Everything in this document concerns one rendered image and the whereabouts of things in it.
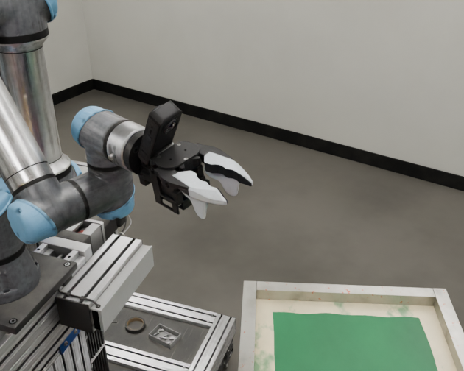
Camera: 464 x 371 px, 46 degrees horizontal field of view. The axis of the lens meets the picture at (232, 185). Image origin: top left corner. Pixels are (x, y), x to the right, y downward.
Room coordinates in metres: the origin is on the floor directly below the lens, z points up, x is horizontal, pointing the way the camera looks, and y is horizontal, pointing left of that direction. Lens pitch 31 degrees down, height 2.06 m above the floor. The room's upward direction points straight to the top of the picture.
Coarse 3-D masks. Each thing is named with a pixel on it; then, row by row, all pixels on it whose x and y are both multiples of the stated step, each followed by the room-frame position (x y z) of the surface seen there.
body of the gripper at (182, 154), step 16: (128, 144) 0.76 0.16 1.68; (176, 144) 0.74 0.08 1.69; (192, 144) 0.74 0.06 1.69; (128, 160) 0.75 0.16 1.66; (160, 160) 0.70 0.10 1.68; (176, 160) 0.70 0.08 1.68; (192, 160) 0.71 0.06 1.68; (144, 176) 0.76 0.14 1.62; (160, 192) 0.71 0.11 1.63; (176, 192) 0.68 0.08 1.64; (176, 208) 0.68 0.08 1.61
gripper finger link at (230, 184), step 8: (208, 152) 0.72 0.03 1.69; (208, 160) 0.70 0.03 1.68; (216, 160) 0.70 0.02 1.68; (224, 160) 0.70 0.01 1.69; (232, 160) 0.69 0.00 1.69; (208, 168) 0.69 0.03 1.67; (216, 168) 0.69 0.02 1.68; (224, 168) 0.68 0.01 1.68; (232, 168) 0.68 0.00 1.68; (240, 168) 0.68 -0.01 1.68; (216, 176) 0.71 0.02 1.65; (224, 176) 0.70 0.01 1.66; (232, 176) 0.67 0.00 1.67; (240, 176) 0.66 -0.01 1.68; (248, 176) 0.66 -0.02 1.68; (224, 184) 0.70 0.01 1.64; (232, 184) 0.69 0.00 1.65; (248, 184) 0.65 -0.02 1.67; (232, 192) 0.69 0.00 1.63
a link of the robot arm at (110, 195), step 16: (80, 176) 0.81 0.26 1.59; (96, 176) 0.81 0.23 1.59; (112, 176) 0.81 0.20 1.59; (128, 176) 0.83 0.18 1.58; (96, 192) 0.79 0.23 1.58; (112, 192) 0.81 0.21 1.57; (128, 192) 0.83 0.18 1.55; (96, 208) 0.78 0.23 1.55; (112, 208) 0.81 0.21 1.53; (128, 208) 0.83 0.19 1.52
